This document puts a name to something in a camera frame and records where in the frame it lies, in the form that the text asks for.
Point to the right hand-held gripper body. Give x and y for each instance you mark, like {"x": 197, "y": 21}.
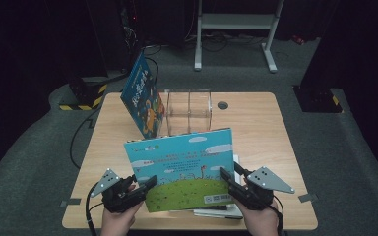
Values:
{"x": 259, "y": 193}

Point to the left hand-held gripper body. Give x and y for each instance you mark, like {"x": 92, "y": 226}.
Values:
{"x": 116, "y": 196}

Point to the thick white book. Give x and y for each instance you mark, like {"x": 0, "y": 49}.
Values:
{"x": 223, "y": 214}

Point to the light blue picture book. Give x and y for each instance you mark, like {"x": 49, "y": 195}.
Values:
{"x": 183, "y": 170}

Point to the clear acrylic book rack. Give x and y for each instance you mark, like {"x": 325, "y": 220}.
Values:
{"x": 190, "y": 111}

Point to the dark blue picture book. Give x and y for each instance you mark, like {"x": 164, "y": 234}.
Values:
{"x": 142, "y": 98}

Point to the person's left hand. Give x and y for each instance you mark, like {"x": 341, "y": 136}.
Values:
{"x": 118, "y": 223}

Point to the person's right hand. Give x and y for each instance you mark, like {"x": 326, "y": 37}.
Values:
{"x": 262, "y": 223}

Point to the black base with yellow stripes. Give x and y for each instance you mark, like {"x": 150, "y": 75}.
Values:
{"x": 318, "y": 101}
{"x": 85, "y": 95}

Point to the small red floor object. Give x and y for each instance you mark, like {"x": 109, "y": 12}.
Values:
{"x": 298, "y": 39}

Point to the black computer tower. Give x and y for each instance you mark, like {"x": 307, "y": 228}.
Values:
{"x": 111, "y": 32}

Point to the white metal stand frame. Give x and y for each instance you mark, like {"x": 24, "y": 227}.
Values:
{"x": 236, "y": 21}

